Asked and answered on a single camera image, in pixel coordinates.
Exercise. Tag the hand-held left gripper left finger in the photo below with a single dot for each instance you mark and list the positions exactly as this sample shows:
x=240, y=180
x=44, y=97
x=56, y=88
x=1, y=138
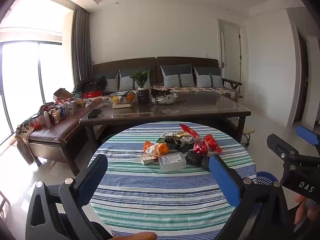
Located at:
x=93, y=177

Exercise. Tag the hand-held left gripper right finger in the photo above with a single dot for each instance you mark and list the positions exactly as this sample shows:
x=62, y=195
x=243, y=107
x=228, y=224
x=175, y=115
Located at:
x=223, y=180

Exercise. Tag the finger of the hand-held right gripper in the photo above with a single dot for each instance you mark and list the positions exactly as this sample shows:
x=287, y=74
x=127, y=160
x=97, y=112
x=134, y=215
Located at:
x=306, y=134
x=281, y=148

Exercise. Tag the blue plastic basket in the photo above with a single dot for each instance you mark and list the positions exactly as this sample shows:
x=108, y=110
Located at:
x=265, y=178

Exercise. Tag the black mesh net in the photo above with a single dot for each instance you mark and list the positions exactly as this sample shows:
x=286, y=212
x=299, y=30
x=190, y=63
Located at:
x=193, y=158

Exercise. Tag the clear plastic box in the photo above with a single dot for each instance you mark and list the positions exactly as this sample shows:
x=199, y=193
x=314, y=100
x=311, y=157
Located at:
x=172, y=162

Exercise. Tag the small white carton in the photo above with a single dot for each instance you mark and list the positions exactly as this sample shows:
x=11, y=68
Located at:
x=148, y=159

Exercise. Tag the white snack packet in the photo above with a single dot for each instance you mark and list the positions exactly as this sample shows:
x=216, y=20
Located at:
x=185, y=138

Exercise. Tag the dark wrapper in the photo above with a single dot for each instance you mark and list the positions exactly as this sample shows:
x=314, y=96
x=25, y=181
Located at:
x=176, y=145

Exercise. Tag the red snack bag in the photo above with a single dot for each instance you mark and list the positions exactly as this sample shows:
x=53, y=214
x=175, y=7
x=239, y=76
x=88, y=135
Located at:
x=190, y=131

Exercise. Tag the orange snack wrapper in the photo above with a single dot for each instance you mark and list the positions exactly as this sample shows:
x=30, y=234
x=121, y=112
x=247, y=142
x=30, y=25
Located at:
x=156, y=149

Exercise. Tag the green white packet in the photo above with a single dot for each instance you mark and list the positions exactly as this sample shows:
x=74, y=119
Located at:
x=163, y=136

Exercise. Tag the person's right hand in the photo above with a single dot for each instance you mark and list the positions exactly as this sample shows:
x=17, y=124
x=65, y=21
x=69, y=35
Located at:
x=303, y=211

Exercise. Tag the person's left hand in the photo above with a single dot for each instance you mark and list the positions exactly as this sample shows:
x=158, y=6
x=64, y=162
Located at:
x=140, y=236

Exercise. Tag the rolling stool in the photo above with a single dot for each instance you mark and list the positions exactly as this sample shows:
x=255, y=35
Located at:
x=248, y=133

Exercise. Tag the dark wooden door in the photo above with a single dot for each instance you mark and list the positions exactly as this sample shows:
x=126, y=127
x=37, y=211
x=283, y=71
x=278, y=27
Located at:
x=302, y=80

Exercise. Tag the brown bench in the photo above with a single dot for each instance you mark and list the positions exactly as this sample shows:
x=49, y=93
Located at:
x=57, y=135

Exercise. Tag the striped tablecloth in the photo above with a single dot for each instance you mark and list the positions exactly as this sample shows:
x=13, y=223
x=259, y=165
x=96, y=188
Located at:
x=155, y=195

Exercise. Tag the black phone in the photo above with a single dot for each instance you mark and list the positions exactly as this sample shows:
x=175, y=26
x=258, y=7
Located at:
x=94, y=113

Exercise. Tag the group of small bottles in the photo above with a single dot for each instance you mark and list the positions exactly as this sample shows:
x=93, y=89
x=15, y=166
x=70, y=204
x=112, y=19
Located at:
x=57, y=111

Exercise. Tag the dark wooden coffee table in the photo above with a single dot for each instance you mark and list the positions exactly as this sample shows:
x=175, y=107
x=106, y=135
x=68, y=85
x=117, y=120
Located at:
x=200, y=107

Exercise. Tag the beige book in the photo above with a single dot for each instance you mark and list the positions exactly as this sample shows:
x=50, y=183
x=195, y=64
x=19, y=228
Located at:
x=122, y=105

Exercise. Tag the red box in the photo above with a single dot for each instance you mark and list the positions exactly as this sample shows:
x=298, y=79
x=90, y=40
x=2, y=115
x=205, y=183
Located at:
x=91, y=95

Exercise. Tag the floral blanket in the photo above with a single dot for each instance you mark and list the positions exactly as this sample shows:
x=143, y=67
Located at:
x=22, y=132

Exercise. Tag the glass fruit bowl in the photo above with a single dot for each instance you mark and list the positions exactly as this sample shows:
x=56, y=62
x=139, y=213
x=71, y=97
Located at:
x=122, y=97

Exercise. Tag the cardboard box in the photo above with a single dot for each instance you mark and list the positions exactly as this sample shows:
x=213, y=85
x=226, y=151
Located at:
x=61, y=93

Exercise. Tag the dark bag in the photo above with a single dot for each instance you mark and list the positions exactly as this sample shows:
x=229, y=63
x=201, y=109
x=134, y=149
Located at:
x=86, y=85

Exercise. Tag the black bubble vase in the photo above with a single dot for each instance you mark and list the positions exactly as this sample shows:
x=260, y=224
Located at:
x=143, y=96

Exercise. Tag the tea set tray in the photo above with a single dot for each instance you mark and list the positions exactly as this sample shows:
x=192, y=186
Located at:
x=166, y=98

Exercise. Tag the white door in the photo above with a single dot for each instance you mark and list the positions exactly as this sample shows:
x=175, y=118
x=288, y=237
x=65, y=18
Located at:
x=231, y=52

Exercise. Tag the green potted plant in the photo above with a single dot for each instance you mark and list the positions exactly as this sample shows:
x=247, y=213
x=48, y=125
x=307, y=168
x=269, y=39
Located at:
x=140, y=77

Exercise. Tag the balcony window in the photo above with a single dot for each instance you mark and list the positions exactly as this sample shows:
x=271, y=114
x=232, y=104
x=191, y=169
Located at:
x=20, y=87

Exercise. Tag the brown sofa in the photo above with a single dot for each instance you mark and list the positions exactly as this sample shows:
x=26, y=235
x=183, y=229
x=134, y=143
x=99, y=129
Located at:
x=175, y=61

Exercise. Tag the grey curtain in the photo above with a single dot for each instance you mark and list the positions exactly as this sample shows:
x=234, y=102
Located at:
x=81, y=47

